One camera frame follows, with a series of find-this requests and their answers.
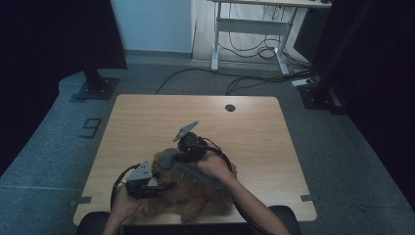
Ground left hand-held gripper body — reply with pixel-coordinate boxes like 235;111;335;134
124;160;155;201

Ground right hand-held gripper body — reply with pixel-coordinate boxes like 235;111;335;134
172;119;210;164

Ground grey cloth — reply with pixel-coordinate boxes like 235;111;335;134
156;147;227;191

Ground brown teddy bear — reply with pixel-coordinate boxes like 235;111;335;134
141;151;238;224

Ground person's left hand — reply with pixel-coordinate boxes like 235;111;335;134
110;183;149;224

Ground person's right hand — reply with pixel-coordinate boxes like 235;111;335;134
195;151;238;190

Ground black tape floor marking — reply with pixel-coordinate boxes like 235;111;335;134
78;117;103;140

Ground white power strip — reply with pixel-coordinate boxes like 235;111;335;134
291;77;314;88

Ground dark curtain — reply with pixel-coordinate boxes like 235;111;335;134
306;0;415;212
0;0;128;177

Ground left hand-held gripper cable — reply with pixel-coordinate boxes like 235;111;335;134
110;163;142;211

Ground hand-held gripper cable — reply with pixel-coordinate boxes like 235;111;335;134
110;163;142;211
201;136;273;235

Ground black floor cable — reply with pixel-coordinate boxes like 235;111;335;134
155;67;316;96

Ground right hand-held gripper cable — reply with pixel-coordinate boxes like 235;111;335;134
201;136;273;235

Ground black stand with base plate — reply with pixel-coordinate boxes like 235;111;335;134
75;67;121;101
298;0;347;116

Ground tangled black cables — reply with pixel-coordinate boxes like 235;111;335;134
217;3;314;68

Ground white metal desk frame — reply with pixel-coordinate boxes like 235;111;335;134
207;0;333;76

